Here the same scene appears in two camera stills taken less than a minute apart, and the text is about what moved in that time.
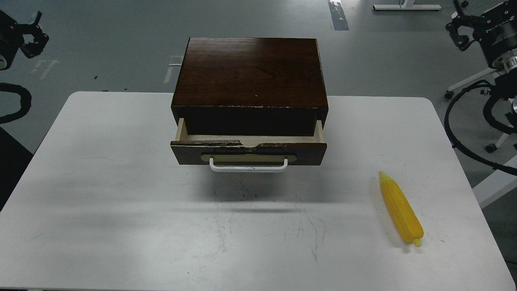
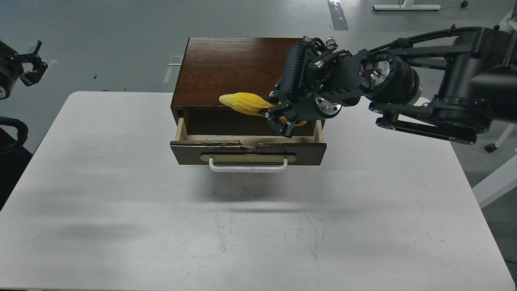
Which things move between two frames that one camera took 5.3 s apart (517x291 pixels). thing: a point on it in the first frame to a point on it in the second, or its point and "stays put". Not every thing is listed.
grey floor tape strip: x=338 y=15 stays put
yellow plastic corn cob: x=403 y=213 to x=251 y=104
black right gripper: x=494 y=24 to x=319 y=78
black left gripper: x=11 y=38 to x=11 y=66
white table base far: x=407 y=5 stays put
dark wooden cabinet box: x=250 y=86 stays put
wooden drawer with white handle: x=248 y=153 stays put
